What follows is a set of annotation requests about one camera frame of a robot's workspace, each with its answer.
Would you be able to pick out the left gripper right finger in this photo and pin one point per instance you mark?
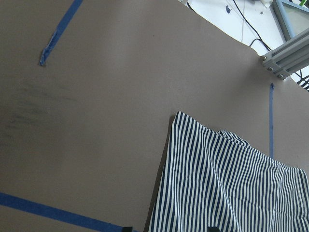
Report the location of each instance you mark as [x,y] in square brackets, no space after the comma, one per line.
[212,229]

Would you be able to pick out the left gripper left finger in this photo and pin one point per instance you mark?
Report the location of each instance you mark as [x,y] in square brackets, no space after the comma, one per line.
[127,229]

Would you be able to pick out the navy white striped polo shirt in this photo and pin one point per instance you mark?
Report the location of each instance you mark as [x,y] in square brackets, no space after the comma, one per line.
[216,179]

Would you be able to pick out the aluminium frame post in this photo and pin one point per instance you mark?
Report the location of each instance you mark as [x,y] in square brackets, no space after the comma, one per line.
[293,54]

